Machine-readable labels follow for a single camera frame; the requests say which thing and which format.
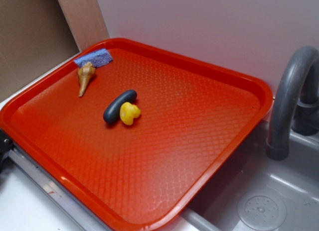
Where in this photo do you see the yellow rubber duck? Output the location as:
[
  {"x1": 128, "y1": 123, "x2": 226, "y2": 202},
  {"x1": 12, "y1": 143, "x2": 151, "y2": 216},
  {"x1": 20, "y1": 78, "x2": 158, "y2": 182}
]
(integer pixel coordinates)
[{"x1": 120, "y1": 102, "x2": 141, "y2": 125}]

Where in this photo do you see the dark grey oblong capsule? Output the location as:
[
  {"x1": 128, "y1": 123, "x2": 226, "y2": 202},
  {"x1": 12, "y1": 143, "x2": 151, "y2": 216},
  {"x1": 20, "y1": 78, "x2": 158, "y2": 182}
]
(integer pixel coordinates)
[{"x1": 103, "y1": 89, "x2": 138, "y2": 124}]

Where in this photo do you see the red plastic tray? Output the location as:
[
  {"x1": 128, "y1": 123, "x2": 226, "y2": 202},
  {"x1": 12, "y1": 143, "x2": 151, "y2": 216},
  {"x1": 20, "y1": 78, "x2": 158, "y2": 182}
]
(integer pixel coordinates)
[{"x1": 0, "y1": 38, "x2": 273, "y2": 231}]

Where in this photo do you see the blue sponge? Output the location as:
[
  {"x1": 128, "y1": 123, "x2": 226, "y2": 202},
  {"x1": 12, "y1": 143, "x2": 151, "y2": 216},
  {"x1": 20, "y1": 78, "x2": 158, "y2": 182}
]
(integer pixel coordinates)
[{"x1": 74, "y1": 48, "x2": 113, "y2": 68}]

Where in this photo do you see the tan spiral seashell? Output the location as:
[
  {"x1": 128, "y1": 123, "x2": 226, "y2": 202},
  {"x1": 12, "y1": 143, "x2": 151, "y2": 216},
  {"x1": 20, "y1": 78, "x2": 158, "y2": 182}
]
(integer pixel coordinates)
[{"x1": 78, "y1": 62, "x2": 96, "y2": 97}]

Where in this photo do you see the grey plastic sink basin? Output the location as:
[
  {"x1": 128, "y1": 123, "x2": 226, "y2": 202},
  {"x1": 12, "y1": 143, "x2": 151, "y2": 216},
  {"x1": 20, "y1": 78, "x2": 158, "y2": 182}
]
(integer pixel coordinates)
[{"x1": 182, "y1": 122, "x2": 319, "y2": 231}]

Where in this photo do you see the wooden board upright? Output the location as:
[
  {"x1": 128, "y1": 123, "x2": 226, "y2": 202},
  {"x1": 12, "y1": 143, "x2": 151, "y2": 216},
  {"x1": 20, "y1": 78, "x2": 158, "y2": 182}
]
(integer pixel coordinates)
[{"x1": 58, "y1": 0, "x2": 109, "y2": 51}]

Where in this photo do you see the grey curved faucet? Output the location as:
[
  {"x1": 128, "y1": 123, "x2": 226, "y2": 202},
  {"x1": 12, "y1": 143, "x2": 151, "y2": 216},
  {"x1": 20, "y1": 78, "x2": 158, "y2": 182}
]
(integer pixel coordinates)
[{"x1": 266, "y1": 46, "x2": 319, "y2": 160}]

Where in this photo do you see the round sink drain cover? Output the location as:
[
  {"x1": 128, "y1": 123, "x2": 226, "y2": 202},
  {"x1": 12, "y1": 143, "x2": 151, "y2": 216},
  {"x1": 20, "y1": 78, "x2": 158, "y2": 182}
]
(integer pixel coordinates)
[{"x1": 237, "y1": 190, "x2": 287, "y2": 231}]

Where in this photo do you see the black clamp at left edge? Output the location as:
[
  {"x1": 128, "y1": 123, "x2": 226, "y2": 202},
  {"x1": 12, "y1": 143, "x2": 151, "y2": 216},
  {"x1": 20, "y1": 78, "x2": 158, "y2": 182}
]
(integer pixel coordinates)
[{"x1": 0, "y1": 130, "x2": 13, "y2": 171}]

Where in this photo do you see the aluminium rail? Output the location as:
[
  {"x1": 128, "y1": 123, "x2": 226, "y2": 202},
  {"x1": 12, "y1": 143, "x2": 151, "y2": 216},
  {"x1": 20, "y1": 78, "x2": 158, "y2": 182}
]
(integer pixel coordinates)
[{"x1": 8, "y1": 147, "x2": 110, "y2": 231}]

